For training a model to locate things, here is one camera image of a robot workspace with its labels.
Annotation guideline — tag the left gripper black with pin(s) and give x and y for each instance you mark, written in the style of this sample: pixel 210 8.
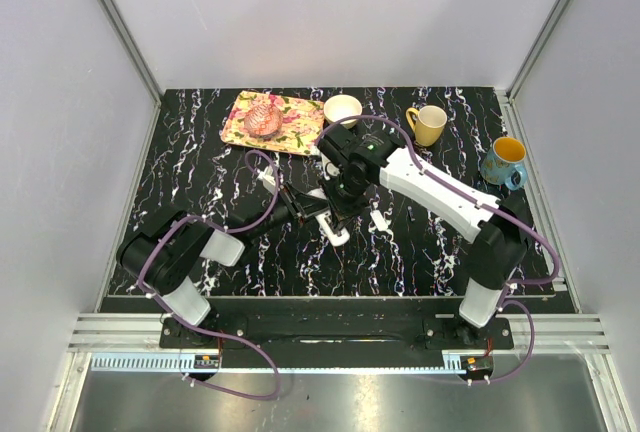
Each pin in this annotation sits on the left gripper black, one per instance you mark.
pixel 300 206

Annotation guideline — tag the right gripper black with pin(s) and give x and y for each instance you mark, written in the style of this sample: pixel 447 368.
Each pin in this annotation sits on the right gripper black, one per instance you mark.
pixel 342 213

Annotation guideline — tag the white battery cover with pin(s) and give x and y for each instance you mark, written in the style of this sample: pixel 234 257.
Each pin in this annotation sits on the white battery cover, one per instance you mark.
pixel 380 222

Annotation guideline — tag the white remote control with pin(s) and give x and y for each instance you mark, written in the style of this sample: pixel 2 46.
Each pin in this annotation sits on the white remote control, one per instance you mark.
pixel 336 236

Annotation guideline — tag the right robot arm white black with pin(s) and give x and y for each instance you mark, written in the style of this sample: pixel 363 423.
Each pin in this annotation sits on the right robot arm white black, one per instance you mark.
pixel 495 230

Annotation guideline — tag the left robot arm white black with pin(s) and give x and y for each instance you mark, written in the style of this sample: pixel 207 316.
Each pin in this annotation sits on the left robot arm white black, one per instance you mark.
pixel 164 250

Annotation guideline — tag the floral rectangular tray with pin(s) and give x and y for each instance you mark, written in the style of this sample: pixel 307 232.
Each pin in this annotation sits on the floral rectangular tray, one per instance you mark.
pixel 302 123

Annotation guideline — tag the cream ceramic bowl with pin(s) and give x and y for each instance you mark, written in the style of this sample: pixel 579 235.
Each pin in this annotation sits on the cream ceramic bowl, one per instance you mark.
pixel 340 107

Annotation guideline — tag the red patterned bowl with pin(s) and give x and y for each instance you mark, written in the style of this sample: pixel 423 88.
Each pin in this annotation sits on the red patterned bowl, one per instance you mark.
pixel 263 121

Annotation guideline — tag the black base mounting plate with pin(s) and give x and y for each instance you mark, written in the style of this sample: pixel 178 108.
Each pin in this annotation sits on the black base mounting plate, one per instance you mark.
pixel 349 333

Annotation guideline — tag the blue mug yellow inside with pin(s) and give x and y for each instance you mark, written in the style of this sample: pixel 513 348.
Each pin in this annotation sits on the blue mug yellow inside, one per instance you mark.
pixel 504 164

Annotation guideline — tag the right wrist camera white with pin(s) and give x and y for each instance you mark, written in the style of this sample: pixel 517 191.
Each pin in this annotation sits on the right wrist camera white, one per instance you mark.
pixel 330 170

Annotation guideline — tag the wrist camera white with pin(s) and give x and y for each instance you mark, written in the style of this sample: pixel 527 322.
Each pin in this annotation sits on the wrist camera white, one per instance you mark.
pixel 268 180
pixel 330 170

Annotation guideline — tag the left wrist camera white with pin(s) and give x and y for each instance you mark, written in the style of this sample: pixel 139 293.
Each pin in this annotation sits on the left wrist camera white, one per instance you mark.
pixel 268 180

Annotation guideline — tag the left aluminium frame post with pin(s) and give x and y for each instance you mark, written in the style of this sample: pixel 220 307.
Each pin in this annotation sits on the left aluminium frame post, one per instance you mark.
pixel 131 48

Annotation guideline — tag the aluminium frame post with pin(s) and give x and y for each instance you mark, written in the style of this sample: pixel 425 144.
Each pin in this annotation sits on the aluminium frame post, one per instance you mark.
pixel 131 48
pixel 553 19

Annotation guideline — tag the right aluminium frame post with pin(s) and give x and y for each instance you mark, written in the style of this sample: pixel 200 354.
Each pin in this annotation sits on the right aluminium frame post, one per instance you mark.
pixel 553 19

